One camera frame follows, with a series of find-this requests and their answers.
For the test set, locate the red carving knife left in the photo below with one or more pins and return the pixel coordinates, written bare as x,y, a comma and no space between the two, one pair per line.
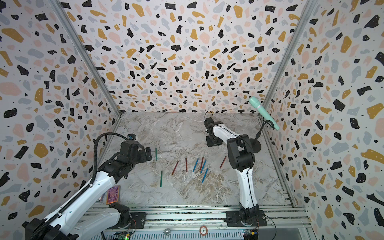
175,167

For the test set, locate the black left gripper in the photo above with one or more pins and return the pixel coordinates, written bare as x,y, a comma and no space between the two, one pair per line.
146,157

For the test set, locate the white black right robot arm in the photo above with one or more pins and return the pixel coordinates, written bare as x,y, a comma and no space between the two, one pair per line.
242,159

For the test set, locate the black microphone stand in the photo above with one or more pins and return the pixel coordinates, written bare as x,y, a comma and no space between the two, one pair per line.
256,145

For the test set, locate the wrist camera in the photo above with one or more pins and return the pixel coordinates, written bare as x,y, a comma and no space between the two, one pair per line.
131,136
208,122

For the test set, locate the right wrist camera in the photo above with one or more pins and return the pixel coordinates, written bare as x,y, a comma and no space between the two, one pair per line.
208,122

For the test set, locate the aluminium corner post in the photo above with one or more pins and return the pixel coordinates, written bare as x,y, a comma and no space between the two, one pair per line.
305,16
65,21

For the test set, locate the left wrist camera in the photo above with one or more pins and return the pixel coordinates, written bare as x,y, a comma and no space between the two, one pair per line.
131,136

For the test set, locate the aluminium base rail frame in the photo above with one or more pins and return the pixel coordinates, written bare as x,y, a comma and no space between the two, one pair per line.
212,223

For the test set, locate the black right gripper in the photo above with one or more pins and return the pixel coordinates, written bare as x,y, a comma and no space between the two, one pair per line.
209,144

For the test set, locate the aluminium corner post left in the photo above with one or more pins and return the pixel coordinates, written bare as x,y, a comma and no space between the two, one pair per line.
65,21

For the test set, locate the mint green microphone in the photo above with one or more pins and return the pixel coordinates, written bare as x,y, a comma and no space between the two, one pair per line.
262,111

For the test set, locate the aluminium corner post right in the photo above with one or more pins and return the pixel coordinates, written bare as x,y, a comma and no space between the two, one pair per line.
305,16

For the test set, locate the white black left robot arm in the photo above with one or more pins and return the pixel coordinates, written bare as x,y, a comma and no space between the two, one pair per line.
64,224

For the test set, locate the purple orange small box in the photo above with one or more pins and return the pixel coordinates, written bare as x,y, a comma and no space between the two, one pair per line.
113,195

